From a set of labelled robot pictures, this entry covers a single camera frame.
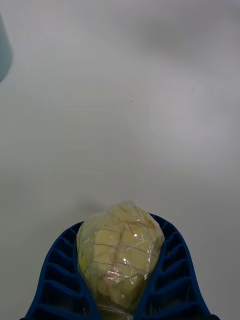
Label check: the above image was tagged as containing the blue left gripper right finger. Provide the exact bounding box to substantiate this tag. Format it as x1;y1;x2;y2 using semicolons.
133;212;212;320

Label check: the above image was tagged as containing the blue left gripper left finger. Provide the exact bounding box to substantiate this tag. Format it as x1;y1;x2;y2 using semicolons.
24;221;102;320

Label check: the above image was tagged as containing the yellow plastic-wrapped paper ball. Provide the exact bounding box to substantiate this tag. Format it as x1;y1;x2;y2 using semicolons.
75;199;166;320

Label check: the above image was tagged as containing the pale blue plastic bin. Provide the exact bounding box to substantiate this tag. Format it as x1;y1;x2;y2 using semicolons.
0;13;13;83

